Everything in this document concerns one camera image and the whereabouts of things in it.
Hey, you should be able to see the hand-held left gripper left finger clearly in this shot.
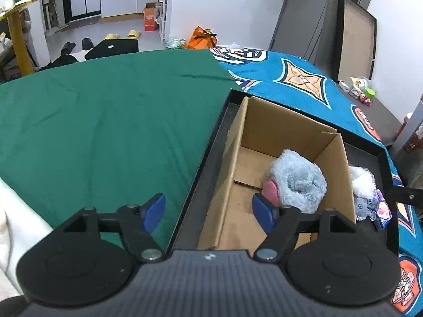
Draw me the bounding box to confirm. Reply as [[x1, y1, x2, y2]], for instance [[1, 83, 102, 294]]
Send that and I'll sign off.
[[54, 193, 166, 264]]

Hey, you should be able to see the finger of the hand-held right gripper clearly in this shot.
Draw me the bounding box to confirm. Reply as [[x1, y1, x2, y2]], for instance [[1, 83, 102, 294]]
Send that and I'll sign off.
[[389, 186, 423, 209]]

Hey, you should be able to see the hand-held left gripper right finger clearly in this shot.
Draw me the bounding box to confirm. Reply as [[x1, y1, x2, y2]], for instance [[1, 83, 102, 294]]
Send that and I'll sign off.
[[253, 194, 364, 261]]

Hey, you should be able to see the purple tissue pack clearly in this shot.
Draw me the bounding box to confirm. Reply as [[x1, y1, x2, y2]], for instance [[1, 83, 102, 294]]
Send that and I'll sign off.
[[372, 188, 393, 230]]

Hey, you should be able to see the fluffy blue plush slipper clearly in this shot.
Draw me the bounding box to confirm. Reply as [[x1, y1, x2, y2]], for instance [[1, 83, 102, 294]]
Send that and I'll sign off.
[[261, 150, 328, 213]]

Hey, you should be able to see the grey denim mouse toy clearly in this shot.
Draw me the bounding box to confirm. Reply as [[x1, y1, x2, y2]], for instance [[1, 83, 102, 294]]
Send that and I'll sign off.
[[354, 196, 377, 222]]

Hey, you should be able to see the white cloth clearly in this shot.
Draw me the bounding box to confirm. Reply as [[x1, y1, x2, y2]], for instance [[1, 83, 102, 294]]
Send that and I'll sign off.
[[348, 166, 377, 199], [0, 178, 55, 299]]

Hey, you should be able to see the black shallow tray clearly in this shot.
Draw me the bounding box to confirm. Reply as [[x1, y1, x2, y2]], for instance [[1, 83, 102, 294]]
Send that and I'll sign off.
[[172, 88, 400, 258]]

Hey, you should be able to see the brown cardboard box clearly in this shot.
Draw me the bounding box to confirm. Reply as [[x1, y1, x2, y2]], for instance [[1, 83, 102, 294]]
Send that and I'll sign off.
[[197, 96, 357, 258]]

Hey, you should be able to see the grey side table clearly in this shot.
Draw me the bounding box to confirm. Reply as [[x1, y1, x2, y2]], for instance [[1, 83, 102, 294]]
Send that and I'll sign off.
[[337, 82, 402, 146]]

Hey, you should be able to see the green bed cloth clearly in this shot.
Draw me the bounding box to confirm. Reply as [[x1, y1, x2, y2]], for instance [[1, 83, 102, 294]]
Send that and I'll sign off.
[[0, 50, 238, 251]]

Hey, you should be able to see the blue printed blanket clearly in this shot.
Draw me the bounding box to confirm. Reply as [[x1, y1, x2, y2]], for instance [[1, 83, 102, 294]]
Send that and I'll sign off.
[[209, 47, 423, 314]]

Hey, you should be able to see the framed wooden board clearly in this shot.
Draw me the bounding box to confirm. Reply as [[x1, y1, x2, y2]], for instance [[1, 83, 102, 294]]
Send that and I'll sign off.
[[332, 0, 377, 83]]

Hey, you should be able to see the black case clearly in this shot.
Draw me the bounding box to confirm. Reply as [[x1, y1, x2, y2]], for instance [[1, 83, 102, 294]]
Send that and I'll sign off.
[[85, 39, 139, 60]]

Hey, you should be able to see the orange bag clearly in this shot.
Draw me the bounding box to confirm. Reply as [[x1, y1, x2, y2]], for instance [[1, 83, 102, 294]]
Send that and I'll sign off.
[[187, 26, 219, 49]]

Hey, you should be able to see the orange cardboard box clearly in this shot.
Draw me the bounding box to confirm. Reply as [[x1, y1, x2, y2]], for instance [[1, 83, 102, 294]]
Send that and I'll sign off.
[[143, 3, 161, 32]]

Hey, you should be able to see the grey door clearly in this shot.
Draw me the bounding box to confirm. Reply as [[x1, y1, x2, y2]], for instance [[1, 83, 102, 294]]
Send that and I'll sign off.
[[268, 0, 380, 60]]

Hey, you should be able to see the yellow table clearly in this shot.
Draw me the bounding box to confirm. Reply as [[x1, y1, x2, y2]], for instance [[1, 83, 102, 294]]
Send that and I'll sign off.
[[0, 0, 60, 76]]

